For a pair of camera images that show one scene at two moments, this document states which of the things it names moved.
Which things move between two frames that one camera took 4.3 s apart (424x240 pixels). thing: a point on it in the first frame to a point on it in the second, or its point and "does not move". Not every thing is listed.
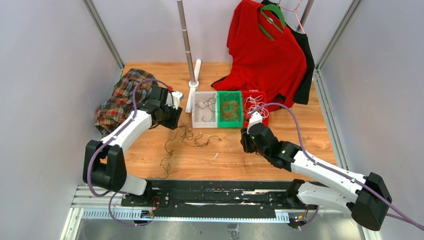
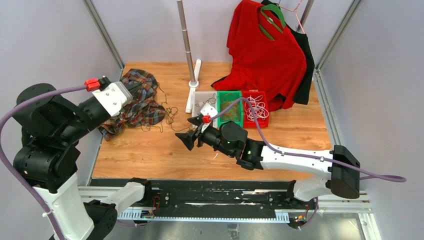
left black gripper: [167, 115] to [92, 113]
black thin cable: [207, 103] does not move
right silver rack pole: [305, 15] does not move
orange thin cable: [230, 110] does not move
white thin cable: [251, 106] does not move
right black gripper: [245, 141] to [188, 138]
